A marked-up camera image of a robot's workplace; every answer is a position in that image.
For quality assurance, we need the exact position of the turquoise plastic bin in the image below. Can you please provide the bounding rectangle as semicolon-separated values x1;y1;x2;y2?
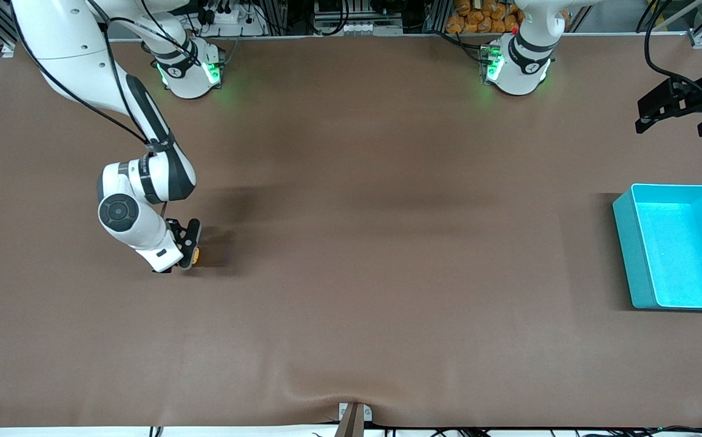
613;183;702;311

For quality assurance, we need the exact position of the brown table cover cloth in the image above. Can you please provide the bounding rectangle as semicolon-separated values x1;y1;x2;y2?
0;33;702;429

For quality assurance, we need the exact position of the orange packets pile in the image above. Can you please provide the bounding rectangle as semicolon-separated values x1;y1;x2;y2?
445;0;571;35

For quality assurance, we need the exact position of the white power strip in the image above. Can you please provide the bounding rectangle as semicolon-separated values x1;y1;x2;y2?
202;0;268;37

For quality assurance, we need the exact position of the white terminal connector strip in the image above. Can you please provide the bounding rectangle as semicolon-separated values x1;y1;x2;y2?
318;22;403;36

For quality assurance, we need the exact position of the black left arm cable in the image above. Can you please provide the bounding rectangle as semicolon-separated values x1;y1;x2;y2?
643;0;702;101

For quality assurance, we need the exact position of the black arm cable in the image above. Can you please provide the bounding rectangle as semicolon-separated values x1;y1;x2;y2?
10;0;197;146
643;0;702;101

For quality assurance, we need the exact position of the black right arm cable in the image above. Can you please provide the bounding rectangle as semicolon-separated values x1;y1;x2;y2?
10;0;197;146

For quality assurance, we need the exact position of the grey metal clamp bracket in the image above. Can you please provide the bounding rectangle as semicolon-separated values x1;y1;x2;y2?
335;402;373;437

